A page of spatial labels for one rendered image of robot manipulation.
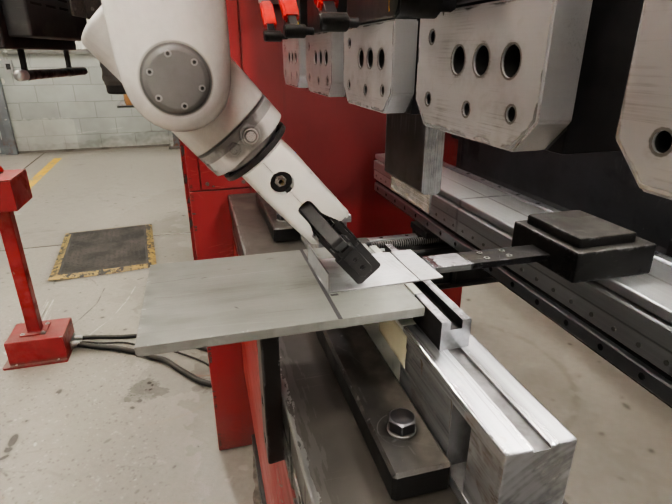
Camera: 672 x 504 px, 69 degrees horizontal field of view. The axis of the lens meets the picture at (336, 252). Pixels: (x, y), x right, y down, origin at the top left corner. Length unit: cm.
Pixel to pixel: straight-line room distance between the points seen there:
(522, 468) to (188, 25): 38
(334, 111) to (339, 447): 102
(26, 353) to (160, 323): 201
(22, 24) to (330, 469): 133
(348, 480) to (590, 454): 152
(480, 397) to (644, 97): 27
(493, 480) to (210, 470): 141
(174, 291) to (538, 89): 39
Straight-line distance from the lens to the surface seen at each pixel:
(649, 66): 23
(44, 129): 779
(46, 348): 244
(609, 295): 65
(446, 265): 57
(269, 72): 133
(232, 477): 171
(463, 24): 34
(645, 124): 23
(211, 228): 139
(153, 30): 36
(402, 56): 45
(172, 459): 181
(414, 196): 52
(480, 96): 32
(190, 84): 36
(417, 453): 46
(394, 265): 56
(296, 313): 46
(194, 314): 48
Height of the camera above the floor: 122
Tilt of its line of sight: 22 degrees down
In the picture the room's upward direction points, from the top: straight up
